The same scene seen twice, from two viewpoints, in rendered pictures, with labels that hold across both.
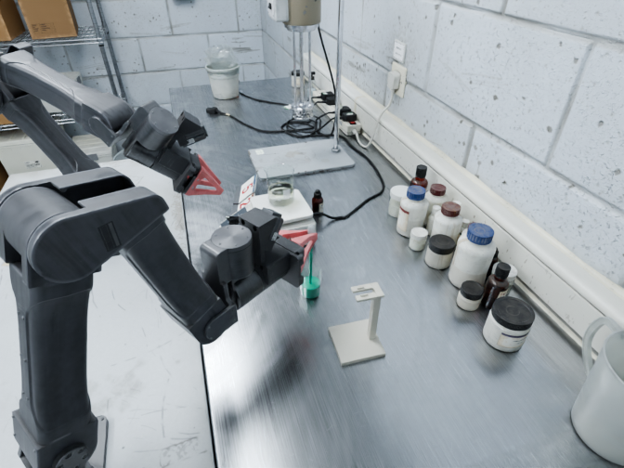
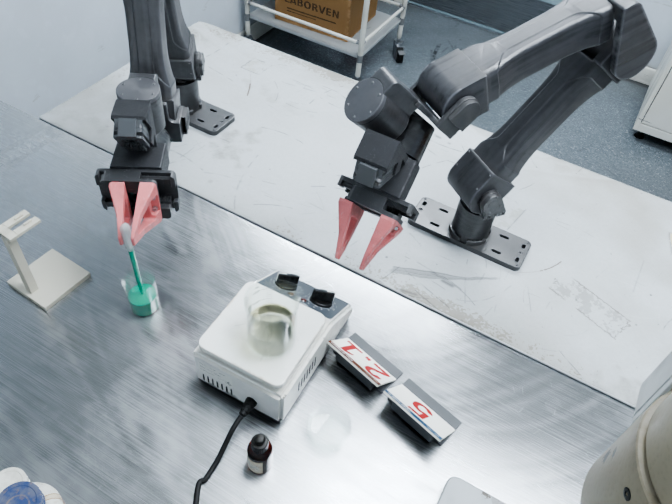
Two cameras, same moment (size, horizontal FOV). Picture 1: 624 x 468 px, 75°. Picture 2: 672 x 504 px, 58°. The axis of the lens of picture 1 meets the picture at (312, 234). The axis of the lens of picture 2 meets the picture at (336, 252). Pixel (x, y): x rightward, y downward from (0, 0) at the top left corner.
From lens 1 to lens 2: 114 cm
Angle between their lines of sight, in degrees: 85
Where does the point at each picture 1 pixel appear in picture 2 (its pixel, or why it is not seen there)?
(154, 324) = (268, 191)
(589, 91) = not seen: outside the picture
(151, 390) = (205, 159)
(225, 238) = (141, 85)
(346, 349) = (54, 262)
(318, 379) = (69, 231)
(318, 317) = (112, 282)
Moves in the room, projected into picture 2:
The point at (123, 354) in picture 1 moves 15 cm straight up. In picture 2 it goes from (260, 164) to (259, 92)
